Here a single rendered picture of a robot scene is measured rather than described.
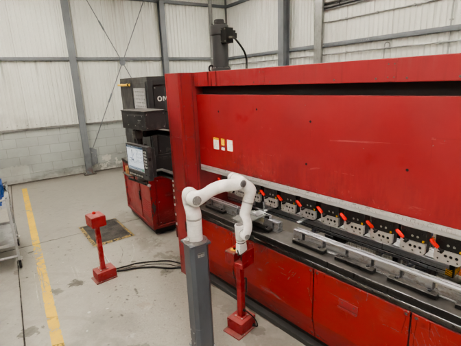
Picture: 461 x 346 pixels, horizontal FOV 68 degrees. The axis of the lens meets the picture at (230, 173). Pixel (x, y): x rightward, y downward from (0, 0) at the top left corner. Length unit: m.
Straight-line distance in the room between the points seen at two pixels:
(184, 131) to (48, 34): 6.39
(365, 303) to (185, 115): 2.34
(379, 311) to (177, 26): 9.12
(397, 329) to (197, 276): 1.44
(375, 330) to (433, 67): 1.73
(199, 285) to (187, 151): 1.45
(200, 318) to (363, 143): 1.85
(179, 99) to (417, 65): 2.18
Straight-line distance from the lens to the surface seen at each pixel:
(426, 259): 2.82
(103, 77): 9.65
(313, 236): 2.90
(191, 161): 3.69
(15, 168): 9.59
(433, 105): 2.26
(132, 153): 3.82
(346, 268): 2.69
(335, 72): 2.51
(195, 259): 2.75
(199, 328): 3.10
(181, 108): 3.57
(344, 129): 2.51
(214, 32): 3.51
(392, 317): 2.67
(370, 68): 2.39
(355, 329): 2.89
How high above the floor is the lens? 2.21
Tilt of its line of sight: 15 degrees down
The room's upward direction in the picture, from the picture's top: 2 degrees counter-clockwise
